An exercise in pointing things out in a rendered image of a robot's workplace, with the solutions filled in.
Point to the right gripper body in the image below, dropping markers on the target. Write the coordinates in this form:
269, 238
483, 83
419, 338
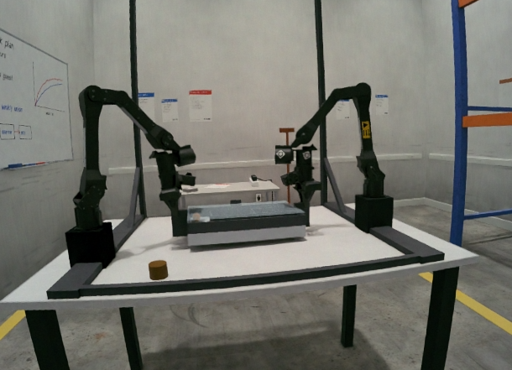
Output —
168, 186

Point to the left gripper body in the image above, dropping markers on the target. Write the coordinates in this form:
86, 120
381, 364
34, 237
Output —
308, 183

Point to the brown cylinder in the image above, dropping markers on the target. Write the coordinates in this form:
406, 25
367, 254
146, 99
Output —
158, 270

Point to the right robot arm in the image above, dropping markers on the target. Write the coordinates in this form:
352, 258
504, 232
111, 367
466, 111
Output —
93, 184

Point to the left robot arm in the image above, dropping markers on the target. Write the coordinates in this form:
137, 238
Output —
373, 186

